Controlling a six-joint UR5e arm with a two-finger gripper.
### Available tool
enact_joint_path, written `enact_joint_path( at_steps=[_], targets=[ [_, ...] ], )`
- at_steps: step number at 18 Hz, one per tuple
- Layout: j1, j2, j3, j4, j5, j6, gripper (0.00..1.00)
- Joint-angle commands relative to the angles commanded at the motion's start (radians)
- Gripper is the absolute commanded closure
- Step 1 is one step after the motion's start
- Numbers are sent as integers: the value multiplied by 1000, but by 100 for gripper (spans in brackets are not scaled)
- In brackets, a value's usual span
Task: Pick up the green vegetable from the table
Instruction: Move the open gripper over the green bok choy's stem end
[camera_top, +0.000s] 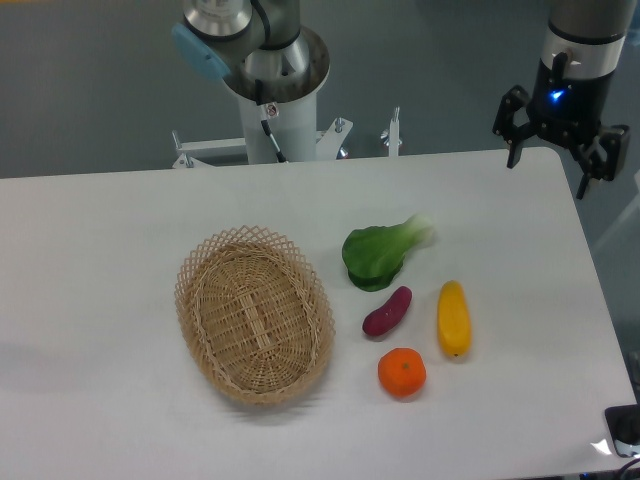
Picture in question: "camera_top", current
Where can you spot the black device at table corner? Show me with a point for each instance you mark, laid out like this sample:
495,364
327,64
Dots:
623,424

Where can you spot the yellow squash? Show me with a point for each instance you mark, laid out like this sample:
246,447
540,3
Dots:
454,328

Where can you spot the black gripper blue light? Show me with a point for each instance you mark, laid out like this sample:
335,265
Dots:
565,111

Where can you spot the oval woven wicker basket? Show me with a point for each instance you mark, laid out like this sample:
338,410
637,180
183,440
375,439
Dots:
254,315

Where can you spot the purple sweet potato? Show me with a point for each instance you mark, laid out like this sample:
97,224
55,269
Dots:
381,321

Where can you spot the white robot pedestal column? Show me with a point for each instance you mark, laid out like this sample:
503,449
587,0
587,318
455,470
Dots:
292,124

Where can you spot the white metal base frame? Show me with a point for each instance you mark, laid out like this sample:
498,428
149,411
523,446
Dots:
329,145

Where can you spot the orange tangerine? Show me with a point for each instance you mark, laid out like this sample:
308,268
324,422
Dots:
402,372

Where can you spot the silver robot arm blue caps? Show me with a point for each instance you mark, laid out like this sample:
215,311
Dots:
274,66

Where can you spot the green bok choy vegetable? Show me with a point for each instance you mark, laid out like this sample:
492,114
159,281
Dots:
374,255

